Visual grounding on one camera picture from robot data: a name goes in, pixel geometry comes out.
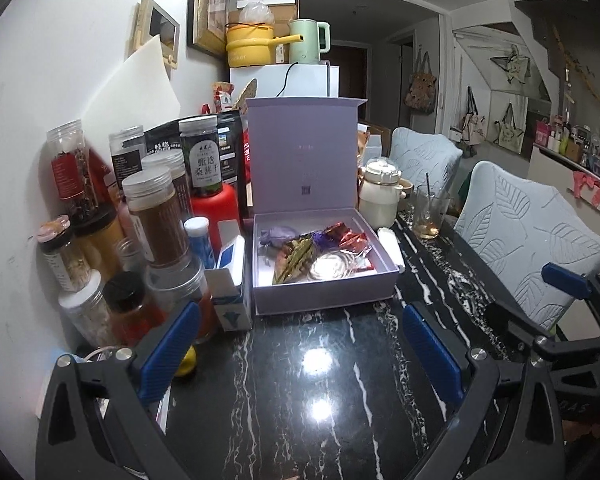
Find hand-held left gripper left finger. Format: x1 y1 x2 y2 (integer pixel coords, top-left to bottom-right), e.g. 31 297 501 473
34 301 202 480

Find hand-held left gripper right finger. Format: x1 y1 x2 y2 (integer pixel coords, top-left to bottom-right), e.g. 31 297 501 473
402 303 567 480

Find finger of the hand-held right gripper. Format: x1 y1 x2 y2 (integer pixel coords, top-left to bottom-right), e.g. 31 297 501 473
541 262 600 342
485 302 600 441

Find clear bag with silver disc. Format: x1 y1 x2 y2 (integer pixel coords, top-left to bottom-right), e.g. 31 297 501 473
307 252 361 281

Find dark red candy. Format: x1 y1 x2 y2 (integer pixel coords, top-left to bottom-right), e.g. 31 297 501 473
330 222 367 251

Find gold red snack packet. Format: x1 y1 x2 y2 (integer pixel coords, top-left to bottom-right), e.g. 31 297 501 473
272 234 321 286

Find purple fabric sachet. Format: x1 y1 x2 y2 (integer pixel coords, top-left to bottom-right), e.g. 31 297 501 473
260 227 301 249

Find purple foil wrapper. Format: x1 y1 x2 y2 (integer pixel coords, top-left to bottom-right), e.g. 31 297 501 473
310 230 341 251

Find lavender gift box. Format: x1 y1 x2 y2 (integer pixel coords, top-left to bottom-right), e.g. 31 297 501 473
245 96 405 316

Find yellow lemon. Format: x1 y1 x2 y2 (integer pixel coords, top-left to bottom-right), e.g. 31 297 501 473
175 345 197 377

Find large leaf-pattern chair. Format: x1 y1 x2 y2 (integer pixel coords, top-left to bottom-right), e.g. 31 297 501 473
452 161 600 331

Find black cap red bottle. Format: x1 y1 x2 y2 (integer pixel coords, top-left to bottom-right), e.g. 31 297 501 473
102 271 166 346

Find amber liquid jar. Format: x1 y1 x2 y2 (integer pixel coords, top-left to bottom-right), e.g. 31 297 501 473
145 255 217 341

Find white blue carton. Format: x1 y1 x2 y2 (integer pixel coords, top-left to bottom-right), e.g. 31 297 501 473
204 236 253 332

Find white contents jar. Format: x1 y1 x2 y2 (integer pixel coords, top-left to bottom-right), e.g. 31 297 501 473
59 270 118 348

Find pink cloth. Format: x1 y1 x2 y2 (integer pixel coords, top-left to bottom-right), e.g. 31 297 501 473
572 170 600 207

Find small clear jar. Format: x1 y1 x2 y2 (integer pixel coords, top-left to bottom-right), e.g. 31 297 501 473
116 236 146 273

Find white counter cabinet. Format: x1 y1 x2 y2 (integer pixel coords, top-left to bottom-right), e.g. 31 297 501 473
527 142 600 221

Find blue tube with white cap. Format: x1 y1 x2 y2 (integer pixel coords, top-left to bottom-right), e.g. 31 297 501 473
184 216 216 271

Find brown powder jar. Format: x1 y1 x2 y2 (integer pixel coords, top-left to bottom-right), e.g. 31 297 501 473
122 167 191 266

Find yellow powder jar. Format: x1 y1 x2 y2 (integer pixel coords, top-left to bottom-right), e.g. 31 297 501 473
72 207 126 281

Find group of bottles on counter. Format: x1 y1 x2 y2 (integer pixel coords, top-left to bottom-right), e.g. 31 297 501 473
535 95 600 181

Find glass cup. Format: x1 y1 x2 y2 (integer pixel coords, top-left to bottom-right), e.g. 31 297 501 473
416 184 453 240

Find pink lid jar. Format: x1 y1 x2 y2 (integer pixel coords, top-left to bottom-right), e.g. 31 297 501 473
37 216 91 293

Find large canvas tote bag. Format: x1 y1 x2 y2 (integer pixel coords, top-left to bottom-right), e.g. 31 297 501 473
490 102 528 153

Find small canvas tote bag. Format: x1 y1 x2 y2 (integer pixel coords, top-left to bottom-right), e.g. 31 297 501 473
450 86 487 146

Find small leaf-pattern chair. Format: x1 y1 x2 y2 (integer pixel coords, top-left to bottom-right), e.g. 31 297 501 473
389 127 463 196

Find black labelled jar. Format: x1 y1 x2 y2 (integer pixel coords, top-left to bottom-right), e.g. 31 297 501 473
179 115 225 198

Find red labelled jar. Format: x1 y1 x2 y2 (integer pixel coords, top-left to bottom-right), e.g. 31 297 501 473
47 120 101 221

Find dark labelled clear jar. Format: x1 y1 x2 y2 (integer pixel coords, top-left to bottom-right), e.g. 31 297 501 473
109 126 147 181

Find bamboo branch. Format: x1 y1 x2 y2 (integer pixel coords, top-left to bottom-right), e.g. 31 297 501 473
552 25 600 126

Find black printed pouch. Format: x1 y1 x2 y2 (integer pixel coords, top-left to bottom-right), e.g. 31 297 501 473
217 110 253 206

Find small black pouch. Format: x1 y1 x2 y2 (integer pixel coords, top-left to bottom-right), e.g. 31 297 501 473
145 120 181 157

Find white cardboard box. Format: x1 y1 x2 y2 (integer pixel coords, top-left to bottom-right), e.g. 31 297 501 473
365 132 392 158

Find brown hanging bag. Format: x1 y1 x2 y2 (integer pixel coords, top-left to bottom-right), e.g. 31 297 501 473
405 50 438 115

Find red snack bag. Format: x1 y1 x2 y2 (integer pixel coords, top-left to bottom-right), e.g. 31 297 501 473
210 80 237 113

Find white foam board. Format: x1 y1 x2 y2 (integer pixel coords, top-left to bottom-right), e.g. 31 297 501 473
87 35 181 136

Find white mini fridge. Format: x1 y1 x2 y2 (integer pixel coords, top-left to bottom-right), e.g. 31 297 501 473
229 62 340 98

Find yellow pot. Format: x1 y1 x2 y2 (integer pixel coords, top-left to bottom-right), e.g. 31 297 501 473
225 22 303 68

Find green electric kettle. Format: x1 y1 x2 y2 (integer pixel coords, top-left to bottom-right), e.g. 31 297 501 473
287 19 332 65

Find brown cardboard box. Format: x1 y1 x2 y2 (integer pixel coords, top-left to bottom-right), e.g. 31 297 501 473
267 2 298 63

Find clear plastic bag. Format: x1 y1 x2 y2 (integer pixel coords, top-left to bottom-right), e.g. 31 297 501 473
237 1 273 26

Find black power cable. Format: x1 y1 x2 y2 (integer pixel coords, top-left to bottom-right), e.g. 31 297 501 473
279 62 297 98

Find wall intercom panel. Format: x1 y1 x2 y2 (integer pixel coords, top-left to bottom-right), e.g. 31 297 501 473
128 0 181 71

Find framed wall picture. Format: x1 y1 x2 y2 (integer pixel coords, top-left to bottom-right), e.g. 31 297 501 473
187 0 231 58

